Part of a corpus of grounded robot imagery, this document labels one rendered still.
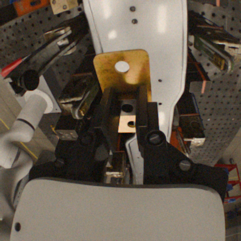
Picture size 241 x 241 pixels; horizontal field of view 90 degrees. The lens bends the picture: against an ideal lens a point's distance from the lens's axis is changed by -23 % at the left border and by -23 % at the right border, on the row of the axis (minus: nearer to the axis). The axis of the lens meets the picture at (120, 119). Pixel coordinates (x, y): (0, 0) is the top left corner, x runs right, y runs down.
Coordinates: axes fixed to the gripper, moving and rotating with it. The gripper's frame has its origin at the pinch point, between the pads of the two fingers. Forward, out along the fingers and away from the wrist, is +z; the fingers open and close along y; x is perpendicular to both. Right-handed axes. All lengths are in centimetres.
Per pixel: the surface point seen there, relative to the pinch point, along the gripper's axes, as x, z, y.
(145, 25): -0.4, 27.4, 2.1
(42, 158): -232, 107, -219
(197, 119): -37, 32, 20
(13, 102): -93, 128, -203
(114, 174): -61, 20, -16
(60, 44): 0.7, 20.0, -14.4
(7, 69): 1.4, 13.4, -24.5
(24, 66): 2.3, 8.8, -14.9
